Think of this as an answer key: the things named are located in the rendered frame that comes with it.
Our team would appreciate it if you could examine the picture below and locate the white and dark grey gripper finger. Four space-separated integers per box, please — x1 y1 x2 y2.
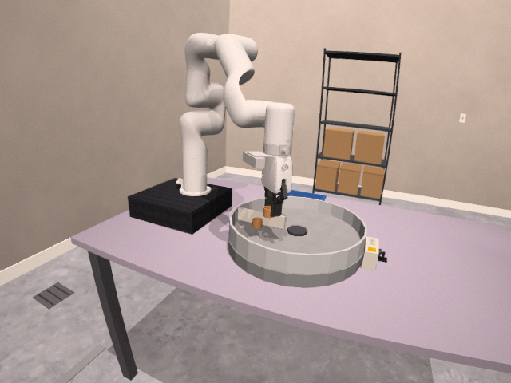
264 187 273 206
271 179 288 217

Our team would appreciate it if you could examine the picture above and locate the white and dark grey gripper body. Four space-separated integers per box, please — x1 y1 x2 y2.
262 155 292 194

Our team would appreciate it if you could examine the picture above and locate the bronze bushing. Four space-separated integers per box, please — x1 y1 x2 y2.
263 206 273 218
252 218 263 229

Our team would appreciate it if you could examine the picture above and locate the blue shallow tray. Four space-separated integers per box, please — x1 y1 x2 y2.
287 190 327 201

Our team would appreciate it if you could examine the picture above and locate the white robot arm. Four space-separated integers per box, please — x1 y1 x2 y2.
176 33 295 196

